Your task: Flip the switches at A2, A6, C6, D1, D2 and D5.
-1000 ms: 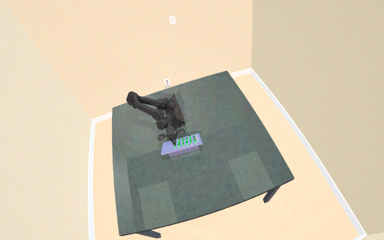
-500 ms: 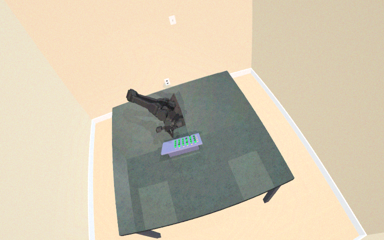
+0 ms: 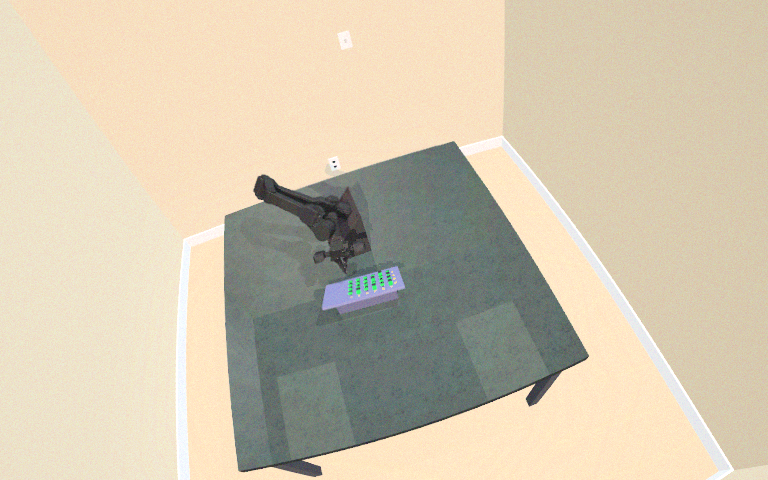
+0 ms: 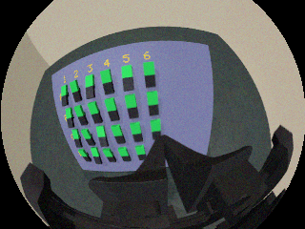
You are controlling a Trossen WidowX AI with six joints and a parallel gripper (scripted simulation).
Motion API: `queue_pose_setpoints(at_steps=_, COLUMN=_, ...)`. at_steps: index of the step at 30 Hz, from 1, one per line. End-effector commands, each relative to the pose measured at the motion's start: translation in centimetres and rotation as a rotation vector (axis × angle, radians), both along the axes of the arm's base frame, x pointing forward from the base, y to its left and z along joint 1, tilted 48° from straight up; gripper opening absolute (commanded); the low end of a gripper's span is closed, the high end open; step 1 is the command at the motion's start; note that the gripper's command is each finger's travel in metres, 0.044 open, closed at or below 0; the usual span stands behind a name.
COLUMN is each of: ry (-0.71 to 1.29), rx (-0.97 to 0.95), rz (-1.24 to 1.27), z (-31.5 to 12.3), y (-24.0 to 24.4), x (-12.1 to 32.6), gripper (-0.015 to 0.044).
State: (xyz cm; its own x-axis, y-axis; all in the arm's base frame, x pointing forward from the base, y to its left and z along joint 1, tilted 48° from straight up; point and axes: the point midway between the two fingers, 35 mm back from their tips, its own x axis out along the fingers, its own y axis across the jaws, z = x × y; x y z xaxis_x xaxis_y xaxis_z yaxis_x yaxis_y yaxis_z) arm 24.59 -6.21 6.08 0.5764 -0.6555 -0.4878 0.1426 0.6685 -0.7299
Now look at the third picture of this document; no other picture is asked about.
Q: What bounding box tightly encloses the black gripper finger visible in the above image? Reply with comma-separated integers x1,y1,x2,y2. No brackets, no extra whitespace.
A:
331,257,346,274
342,252,351,274

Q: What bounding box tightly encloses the blue switch panel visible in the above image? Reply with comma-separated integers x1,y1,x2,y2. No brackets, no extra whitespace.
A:
322,266,405,314

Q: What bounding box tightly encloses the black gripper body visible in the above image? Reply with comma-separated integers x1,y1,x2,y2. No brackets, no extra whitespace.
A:
313,231,366,264

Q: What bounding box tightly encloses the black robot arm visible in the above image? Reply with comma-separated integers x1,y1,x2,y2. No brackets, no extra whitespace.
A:
253,174,352,258

